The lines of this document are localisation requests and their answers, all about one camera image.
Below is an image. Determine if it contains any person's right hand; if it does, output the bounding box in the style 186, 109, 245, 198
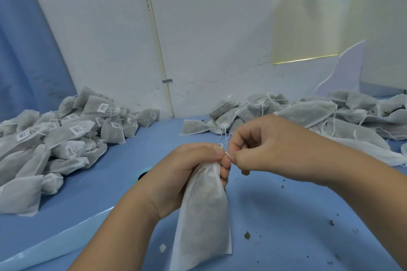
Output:
228, 114, 346, 186

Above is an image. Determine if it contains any person's left hand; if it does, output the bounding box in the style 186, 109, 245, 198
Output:
135, 143, 232, 221

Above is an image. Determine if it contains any pile of unlabelled herb bags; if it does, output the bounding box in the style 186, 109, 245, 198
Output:
179, 90, 407, 168

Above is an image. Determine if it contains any white sachet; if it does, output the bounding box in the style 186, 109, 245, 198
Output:
169, 161, 233, 271

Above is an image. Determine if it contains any pile of labelled herb bags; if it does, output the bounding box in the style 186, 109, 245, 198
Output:
0, 86, 161, 218

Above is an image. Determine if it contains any blue label roll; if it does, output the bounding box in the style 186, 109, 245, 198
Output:
0, 166, 153, 271

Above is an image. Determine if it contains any person's right forearm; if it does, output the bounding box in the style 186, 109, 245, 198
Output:
324, 156, 407, 268

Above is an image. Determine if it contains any white curved board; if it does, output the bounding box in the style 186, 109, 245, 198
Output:
315, 40, 367, 96

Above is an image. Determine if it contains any large beige panel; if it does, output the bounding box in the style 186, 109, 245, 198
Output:
357, 0, 407, 91

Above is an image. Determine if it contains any blue curtain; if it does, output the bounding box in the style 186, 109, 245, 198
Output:
0, 0, 78, 122

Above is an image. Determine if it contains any white wall pipe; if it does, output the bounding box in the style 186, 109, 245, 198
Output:
139, 0, 176, 119

